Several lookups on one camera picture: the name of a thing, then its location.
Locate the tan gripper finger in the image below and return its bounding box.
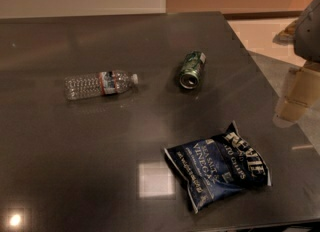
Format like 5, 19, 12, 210
277, 61, 320, 122

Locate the green soda can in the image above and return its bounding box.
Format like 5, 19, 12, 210
179, 51, 206, 90

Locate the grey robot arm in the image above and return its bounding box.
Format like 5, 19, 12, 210
276, 0, 320, 122

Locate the blue chip bag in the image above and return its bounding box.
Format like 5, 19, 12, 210
164, 121, 271, 213

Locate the clear plastic water bottle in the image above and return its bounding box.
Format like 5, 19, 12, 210
65, 70, 138, 100

